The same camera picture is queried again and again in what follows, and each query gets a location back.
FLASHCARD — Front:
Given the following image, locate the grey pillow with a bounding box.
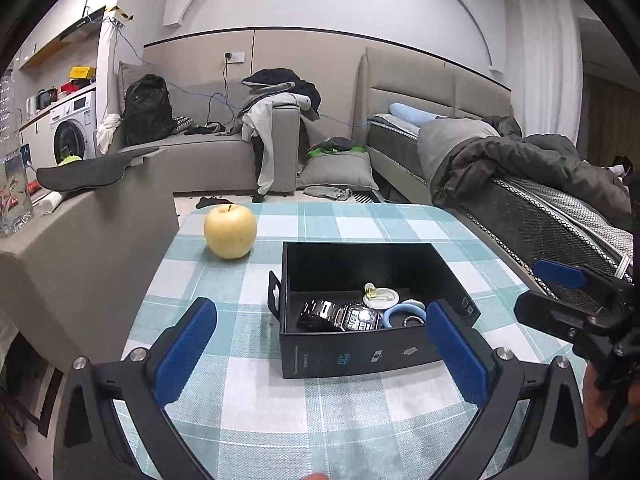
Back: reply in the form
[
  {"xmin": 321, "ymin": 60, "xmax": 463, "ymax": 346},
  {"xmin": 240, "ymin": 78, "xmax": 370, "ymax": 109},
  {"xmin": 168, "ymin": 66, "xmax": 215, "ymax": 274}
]
[{"xmin": 297, "ymin": 152, "xmax": 379, "ymax": 192}]

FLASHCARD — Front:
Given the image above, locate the white cloth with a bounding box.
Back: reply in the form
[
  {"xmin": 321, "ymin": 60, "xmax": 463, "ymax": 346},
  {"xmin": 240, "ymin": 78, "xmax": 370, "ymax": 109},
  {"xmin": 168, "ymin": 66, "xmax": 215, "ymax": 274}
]
[{"xmin": 96, "ymin": 113, "xmax": 123, "ymax": 156}]

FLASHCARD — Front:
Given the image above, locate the person's right hand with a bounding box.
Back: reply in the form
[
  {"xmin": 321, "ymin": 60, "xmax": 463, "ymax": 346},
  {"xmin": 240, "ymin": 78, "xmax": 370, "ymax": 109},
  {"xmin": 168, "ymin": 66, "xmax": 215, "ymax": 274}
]
[{"xmin": 582, "ymin": 360, "xmax": 608, "ymax": 438}]

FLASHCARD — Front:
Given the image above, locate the white curtain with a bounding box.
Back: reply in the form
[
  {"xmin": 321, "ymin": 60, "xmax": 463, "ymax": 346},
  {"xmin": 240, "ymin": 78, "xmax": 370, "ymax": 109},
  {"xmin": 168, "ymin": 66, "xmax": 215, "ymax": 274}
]
[{"xmin": 515, "ymin": 0, "xmax": 586, "ymax": 161}]

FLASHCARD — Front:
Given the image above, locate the clear round plastic lid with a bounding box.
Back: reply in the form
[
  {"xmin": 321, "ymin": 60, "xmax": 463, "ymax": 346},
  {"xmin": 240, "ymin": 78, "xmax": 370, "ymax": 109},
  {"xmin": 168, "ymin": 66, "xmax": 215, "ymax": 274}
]
[{"xmin": 363, "ymin": 287, "xmax": 401, "ymax": 308}]

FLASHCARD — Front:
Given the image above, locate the silver digital wristwatch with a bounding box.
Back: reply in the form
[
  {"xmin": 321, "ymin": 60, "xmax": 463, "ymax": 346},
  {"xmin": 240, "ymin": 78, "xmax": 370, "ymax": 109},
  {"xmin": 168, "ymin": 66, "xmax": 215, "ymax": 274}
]
[{"xmin": 299, "ymin": 299, "xmax": 380, "ymax": 333}]

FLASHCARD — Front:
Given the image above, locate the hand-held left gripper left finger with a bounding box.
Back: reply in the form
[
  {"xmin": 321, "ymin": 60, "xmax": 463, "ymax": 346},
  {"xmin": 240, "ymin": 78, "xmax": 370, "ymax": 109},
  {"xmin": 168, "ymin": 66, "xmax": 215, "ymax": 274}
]
[{"xmin": 52, "ymin": 296, "xmax": 218, "ymax": 480}]

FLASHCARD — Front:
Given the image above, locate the green and black garment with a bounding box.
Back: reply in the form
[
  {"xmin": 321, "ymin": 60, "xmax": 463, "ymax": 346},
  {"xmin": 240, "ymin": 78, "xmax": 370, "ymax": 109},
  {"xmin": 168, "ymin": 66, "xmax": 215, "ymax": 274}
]
[{"xmin": 305, "ymin": 137, "xmax": 367, "ymax": 158}]

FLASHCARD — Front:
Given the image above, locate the dark duvet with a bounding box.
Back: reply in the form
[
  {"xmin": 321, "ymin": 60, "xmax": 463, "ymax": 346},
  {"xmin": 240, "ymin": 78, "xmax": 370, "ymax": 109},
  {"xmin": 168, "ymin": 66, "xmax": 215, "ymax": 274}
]
[{"xmin": 430, "ymin": 116, "xmax": 633, "ymax": 233}]

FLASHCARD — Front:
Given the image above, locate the grey sofa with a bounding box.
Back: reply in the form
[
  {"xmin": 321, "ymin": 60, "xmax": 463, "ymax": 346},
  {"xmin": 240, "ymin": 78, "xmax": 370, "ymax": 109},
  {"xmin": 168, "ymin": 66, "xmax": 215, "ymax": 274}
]
[{"xmin": 0, "ymin": 62, "xmax": 303, "ymax": 361}]

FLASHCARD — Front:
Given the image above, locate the white washing machine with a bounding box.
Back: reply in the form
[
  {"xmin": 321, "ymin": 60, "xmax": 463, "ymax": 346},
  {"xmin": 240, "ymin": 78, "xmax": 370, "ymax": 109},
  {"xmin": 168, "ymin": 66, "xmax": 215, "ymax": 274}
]
[{"xmin": 50, "ymin": 92, "xmax": 98, "ymax": 161}]

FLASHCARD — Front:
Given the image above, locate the light blue pillow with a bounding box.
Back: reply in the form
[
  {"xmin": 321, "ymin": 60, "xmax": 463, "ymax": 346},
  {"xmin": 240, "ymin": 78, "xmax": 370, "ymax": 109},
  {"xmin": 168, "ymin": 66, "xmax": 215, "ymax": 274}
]
[{"xmin": 389, "ymin": 102, "xmax": 446, "ymax": 126}]

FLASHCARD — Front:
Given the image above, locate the bed with grey headboard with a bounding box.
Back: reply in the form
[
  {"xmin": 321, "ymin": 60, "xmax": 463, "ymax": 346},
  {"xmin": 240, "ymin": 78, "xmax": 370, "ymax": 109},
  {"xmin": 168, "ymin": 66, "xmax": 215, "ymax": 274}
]
[{"xmin": 352, "ymin": 47, "xmax": 636, "ymax": 301}]

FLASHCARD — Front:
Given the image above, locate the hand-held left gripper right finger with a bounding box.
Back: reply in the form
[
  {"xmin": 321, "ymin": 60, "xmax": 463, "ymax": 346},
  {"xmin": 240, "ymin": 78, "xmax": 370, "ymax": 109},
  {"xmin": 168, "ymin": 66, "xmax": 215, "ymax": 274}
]
[{"xmin": 425, "ymin": 299, "xmax": 591, "ymax": 480}]

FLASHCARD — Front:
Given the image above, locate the clear glass container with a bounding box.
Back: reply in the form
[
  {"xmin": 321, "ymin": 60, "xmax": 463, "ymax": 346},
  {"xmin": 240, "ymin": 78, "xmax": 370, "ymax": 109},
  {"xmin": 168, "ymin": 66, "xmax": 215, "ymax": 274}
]
[{"xmin": 0, "ymin": 110, "xmax": 35, "ymax": 238}]

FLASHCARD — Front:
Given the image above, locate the pile of clothes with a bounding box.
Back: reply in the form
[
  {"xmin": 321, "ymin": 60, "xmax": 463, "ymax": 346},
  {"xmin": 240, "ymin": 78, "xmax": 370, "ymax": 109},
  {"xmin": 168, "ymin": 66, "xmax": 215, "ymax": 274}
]
[{"xmin": 241, "ymin": 67, "xmax": 321, "ymax": 203}]

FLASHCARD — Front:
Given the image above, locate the teal checked tablecloth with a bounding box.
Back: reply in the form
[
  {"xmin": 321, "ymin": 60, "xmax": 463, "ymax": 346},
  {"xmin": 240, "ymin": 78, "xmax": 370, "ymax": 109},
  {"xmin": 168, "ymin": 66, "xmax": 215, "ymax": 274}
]
[{"xmin": 115, "ymin": 201, "xmax": 588, "ymax": 480}]

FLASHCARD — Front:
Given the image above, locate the light blue ring bracelet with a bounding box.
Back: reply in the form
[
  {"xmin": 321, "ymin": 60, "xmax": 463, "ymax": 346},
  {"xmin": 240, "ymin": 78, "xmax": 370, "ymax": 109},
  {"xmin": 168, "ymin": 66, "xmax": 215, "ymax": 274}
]
[{"xmin": 382, "ymin": 299, "xmax": 427, "ymax": 330}]

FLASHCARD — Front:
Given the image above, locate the yellow apple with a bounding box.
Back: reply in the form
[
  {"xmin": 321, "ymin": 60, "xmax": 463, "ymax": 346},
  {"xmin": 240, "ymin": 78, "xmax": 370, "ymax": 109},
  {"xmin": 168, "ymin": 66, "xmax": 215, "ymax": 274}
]
[{"xmin": 203, "ymin": 203, "xmax": 258, "ymax": 260}]

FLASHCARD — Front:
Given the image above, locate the grey blanket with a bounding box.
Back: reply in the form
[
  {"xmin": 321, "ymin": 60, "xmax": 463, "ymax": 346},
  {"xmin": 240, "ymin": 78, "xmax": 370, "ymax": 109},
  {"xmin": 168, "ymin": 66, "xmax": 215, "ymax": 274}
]
[{"xmin": 416, "ymin": 117, "xmax": 501, "ymax": 181}]

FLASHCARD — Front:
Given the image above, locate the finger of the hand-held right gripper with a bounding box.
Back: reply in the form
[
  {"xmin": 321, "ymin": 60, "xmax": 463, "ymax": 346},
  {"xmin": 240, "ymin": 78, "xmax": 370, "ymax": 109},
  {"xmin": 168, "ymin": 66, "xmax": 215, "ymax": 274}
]
[
  {"xmin": 532, "ymin": 258, "xmax": 631, "ymax": 306},
  {"xmin": 514, "ymin": 291, "xmax": 618, "ymax": 356}
]

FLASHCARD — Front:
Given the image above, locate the grey garment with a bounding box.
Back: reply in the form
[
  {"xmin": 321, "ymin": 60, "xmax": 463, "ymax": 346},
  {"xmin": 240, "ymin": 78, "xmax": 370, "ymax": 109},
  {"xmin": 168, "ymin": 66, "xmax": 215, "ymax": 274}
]
[{"xmin": 302, "ymin": 186, "xmax": 353, "ymax": 202}]

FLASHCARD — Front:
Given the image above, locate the black backpack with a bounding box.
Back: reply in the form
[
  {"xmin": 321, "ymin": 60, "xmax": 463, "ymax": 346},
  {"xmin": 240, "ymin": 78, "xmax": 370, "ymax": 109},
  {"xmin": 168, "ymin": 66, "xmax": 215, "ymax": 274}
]
[{"xmin": 122, "ymin": 74, "xmax": 177, "ymax": 147}]

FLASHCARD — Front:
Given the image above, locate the black cardboard box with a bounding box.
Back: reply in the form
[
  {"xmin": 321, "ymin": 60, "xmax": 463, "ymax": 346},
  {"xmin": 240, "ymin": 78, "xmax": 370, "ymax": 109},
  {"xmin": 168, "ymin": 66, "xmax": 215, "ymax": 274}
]
[{"xmin": 268, "ymin": 241, "xmax": 482, "ymax": 380}]

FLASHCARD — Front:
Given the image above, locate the black mat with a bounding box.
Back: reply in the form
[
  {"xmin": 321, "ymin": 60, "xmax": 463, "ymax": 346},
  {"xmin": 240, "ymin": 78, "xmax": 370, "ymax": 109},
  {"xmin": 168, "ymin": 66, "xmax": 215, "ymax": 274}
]
[{"xmin": 36, "ymin": 147, "xmax": 160, "ymax": 192}]

